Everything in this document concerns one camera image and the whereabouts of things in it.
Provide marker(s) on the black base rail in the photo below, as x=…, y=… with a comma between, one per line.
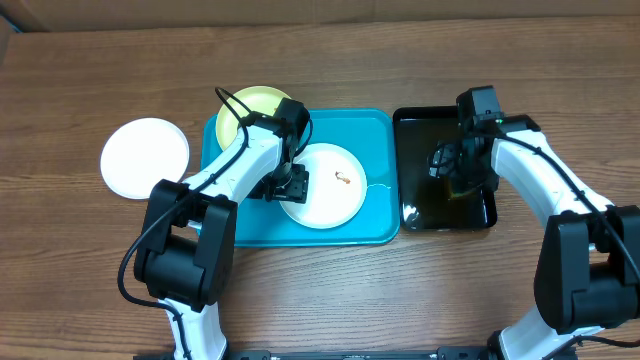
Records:
x=442, y=353

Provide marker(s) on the white plate with stain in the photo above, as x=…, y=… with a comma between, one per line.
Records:
x=336, y=189

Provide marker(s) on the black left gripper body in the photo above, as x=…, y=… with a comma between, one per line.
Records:
x=288, y=184

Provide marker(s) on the green yellow sponge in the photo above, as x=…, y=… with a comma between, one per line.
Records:
x=459, y=187

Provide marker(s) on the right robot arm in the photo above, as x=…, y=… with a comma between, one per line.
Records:
x=587, y=275

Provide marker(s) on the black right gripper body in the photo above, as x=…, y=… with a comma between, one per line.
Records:
x=466, y=171

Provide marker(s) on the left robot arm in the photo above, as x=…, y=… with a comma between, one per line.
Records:
x=184, y=253

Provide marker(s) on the yellow-green plate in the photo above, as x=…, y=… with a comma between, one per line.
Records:
x=262, y=99

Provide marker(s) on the black water tray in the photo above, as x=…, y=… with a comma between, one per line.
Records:
x=424, y=199

